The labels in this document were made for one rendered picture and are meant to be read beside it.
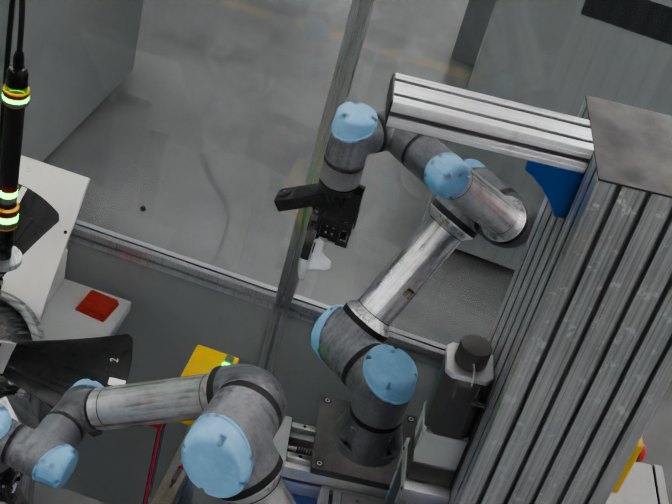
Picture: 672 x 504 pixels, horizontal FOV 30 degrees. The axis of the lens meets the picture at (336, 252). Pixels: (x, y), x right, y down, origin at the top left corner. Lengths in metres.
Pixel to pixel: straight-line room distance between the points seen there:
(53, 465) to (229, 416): 0.38
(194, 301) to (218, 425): 1.27
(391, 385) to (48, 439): 0.73
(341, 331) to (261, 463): 0.74
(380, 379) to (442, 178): 0.53
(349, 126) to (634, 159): 0.52
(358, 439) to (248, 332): 0.63
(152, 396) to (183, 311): 1.07
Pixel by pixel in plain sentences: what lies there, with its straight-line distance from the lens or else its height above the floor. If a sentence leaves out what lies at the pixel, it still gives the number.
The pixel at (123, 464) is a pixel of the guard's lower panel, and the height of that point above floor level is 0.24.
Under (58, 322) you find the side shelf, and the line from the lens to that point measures 3.11.
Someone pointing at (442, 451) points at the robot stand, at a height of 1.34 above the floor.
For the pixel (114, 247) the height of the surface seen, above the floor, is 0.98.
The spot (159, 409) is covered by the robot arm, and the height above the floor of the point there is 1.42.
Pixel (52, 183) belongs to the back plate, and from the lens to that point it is 2.74.
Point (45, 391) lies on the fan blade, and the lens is 2.46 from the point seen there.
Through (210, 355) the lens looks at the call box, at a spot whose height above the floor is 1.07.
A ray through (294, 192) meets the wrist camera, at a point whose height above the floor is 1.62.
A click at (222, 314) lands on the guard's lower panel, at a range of 3.17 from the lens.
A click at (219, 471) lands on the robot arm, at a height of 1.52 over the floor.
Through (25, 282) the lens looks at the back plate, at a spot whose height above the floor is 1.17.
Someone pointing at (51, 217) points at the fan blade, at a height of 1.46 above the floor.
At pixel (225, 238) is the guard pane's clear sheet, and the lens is 3.04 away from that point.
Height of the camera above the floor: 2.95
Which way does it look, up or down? 37 degrees down
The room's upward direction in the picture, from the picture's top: 16 degrees clockwise
